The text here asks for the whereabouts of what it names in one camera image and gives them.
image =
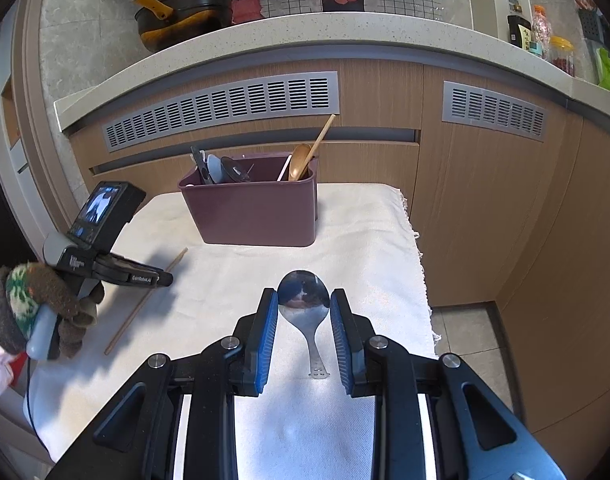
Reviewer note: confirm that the grey plastic rice paddle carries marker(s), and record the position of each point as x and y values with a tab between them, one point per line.
215	169

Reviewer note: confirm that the yellow lid jar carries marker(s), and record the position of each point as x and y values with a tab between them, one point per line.
561	54

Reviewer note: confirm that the smiley handle steel spoon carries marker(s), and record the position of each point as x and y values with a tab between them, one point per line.
304	302

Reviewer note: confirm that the long grey vent grille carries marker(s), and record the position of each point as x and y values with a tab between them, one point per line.
277	96

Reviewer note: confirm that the black and yellow pan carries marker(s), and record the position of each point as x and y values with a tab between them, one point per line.
165	23

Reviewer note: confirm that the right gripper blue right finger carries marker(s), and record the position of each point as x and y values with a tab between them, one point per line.
349	345

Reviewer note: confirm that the wooden rice spoon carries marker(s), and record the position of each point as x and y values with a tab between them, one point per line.
299	162

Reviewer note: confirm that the maroon plastic utensil caddy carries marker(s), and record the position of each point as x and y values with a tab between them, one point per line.
260	212

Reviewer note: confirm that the steel fork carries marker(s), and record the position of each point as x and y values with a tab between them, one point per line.
200	159

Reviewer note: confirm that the wooden chopstick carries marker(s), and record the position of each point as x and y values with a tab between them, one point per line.
321	136
139	306

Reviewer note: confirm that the short grey vent grille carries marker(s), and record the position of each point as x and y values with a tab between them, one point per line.
482	108

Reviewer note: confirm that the camera with screen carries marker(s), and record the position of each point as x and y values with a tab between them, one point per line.
110	206

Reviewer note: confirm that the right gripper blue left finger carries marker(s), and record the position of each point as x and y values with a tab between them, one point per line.
259	334

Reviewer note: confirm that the cream table cloth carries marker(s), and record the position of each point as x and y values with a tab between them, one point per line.
298	428

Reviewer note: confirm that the orange capped clear bottle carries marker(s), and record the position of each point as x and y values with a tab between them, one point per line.
541	32

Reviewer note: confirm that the dark sauce bottle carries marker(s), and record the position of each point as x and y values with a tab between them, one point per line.
520	30

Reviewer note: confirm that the black handled steel spoon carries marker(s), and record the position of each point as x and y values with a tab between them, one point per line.
233	171

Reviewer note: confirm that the gloved left hand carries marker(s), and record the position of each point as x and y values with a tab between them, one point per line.
27	288

